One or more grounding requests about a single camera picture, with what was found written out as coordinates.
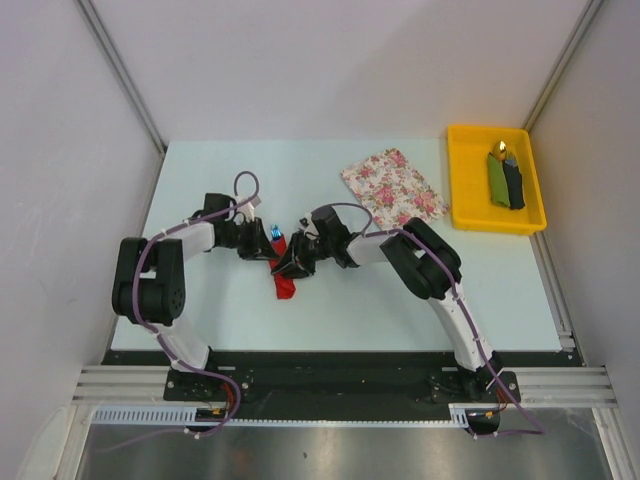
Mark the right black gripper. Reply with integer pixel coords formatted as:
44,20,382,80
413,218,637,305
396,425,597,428
272,232,334,281

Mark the white cable duct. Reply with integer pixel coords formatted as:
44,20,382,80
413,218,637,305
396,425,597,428
92,405,468,428

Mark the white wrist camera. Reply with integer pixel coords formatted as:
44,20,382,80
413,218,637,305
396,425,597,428
234,196,261,223
299,212,320,239

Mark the black rolled napkin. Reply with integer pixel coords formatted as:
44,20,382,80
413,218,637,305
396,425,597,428
503,160,525,210

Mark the aluminium frame post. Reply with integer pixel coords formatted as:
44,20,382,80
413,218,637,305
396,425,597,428
522,0,609,132
74,0,168,159

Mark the left aluminium frame post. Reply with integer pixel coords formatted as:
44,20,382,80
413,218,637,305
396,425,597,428
74,0,168,159

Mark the yellow plastic tray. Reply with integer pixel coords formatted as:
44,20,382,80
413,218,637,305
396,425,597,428
447,125,547,236

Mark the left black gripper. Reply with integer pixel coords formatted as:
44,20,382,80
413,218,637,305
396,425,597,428
220,217,280,261

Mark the right aluminium frame post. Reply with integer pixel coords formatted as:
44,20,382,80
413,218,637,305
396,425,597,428
522,0,609,132

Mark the floral cloth mat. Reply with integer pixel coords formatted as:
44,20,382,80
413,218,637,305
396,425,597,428
341,148,450,230

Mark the right aluminium frame rail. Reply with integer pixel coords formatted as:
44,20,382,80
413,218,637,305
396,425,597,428
512,367,618,408

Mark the silver fork in black napkin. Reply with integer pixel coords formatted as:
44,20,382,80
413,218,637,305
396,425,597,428
504,152,519,170

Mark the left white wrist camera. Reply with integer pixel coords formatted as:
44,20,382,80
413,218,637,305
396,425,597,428
234,196,261,223

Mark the gold spoon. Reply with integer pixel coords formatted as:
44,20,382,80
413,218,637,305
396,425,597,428
495,141,508,161

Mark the green rolled napkin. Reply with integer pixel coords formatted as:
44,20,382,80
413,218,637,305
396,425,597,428
487,153,511,208

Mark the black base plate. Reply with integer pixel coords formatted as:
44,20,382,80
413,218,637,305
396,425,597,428
102,349,584,426

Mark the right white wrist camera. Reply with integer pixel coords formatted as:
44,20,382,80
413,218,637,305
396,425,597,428
299,212,320,239

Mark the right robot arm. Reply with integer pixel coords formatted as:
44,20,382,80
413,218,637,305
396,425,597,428
271,202,503,401

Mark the red paper napkin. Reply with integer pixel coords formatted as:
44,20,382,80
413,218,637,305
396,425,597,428
271,235,296,300

